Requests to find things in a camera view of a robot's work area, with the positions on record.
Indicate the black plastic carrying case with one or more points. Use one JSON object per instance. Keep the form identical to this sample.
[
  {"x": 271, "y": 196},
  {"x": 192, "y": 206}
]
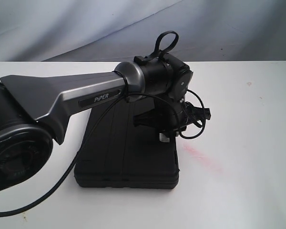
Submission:
[{"x": 118, "y": 154}]

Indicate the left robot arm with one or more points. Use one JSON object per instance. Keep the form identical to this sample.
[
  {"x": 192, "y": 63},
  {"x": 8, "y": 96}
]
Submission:
[{"x": 35, "y": 111}]

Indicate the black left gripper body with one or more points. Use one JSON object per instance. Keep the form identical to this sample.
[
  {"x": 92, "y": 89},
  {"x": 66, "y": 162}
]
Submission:
[{"x": 172, "y": 118}]

